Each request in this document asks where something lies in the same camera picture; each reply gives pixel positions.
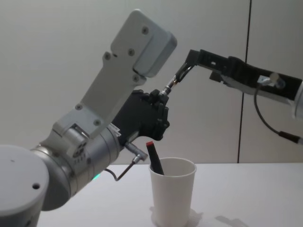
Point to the white paper cup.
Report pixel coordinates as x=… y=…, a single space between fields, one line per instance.
x=172 y=191

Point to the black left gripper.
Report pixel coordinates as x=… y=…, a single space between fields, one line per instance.
x=135 y=116

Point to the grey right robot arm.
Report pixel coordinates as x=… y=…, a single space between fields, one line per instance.
x=298 y=104

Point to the black marker with red end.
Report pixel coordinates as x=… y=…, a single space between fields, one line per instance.
x=155 y=158

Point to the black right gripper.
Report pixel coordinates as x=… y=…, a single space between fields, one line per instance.
x=248 y=74

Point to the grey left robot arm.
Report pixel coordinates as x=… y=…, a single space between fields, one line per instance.
x=71 y=146

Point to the white table cloth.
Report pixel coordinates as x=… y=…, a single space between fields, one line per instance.
x=236 y=194

